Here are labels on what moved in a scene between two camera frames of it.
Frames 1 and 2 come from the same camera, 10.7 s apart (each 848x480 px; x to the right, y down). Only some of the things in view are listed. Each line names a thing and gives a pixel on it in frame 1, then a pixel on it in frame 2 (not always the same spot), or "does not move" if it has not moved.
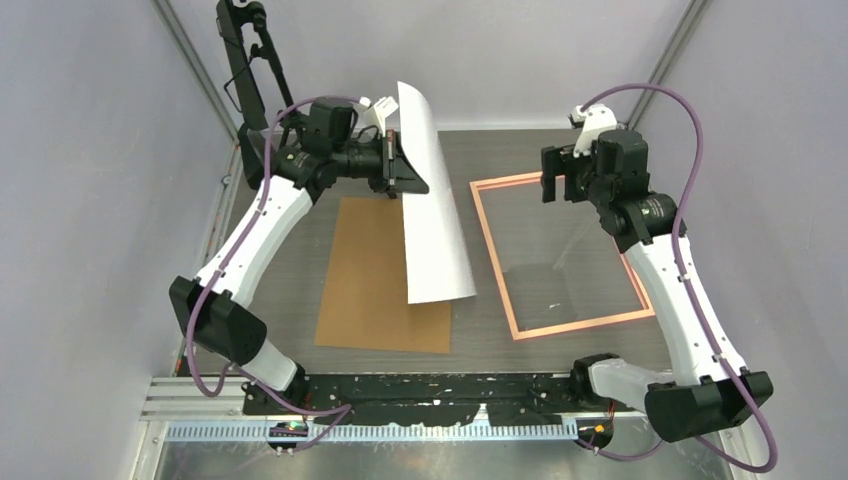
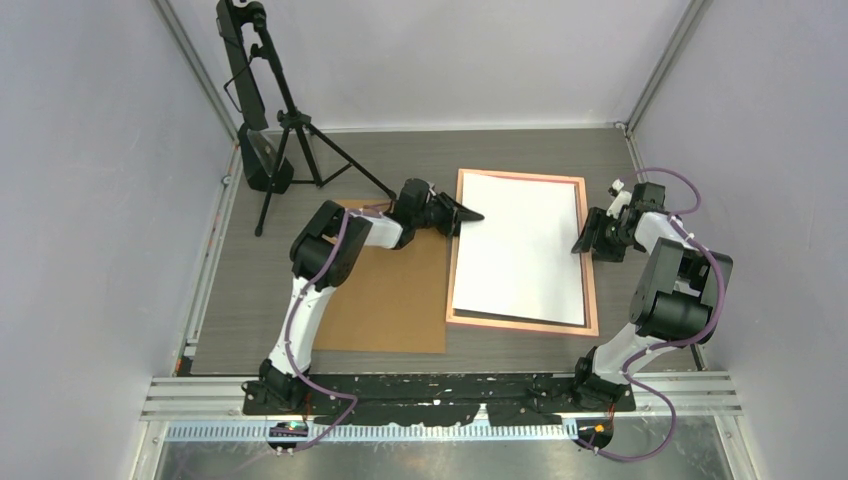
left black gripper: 397,174 -> 453,215
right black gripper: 559,160 -> 598,220
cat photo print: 437,262 -> 517,261
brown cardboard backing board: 366,298 does not move
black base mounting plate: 428,398 does not move
